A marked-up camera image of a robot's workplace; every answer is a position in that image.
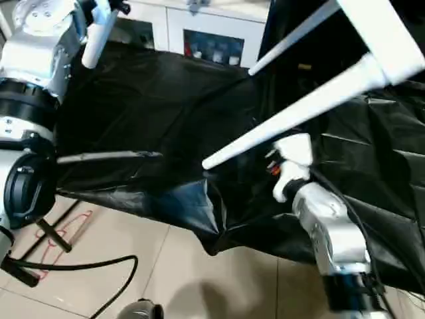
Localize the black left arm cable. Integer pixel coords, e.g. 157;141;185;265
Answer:
0;254;139;319

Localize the white plastic table leg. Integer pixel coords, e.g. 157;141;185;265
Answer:
201;53;390;171
247;0;343;76

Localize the black backdrop cloth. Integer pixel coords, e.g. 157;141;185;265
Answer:
257;0;369;80

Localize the black mat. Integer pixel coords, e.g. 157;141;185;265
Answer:
52;41;425;293

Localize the red cable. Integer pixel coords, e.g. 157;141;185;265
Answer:
32;210;93;277

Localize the white cabinet with glass doors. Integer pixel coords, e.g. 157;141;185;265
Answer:
109;0;270;68

